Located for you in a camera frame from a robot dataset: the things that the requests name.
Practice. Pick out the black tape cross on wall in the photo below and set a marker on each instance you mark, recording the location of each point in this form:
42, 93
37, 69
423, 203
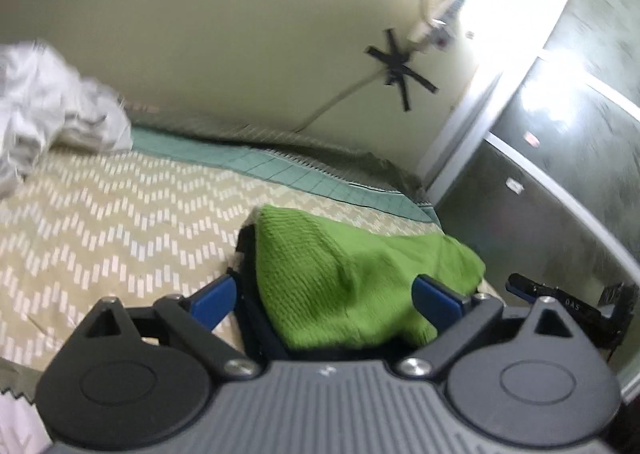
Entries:
395, 62

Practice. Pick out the navy green white knit sweater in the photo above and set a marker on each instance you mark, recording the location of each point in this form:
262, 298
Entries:
314, 289

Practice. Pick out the patterned beige bed sheet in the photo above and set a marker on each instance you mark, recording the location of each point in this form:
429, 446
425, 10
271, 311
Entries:
162, 218

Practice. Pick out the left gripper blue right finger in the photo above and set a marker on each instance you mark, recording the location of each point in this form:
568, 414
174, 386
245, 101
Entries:
437, 304

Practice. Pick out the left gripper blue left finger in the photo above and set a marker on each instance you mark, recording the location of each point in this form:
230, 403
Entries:
213, 302

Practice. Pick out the white crumpled shirt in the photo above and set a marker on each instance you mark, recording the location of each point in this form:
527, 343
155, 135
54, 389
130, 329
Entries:
45, 101

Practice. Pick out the aluminium window frame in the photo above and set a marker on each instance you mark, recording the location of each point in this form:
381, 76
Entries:
545, 181

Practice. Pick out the white power strip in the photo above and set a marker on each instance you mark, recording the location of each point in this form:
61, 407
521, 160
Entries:
433, 29

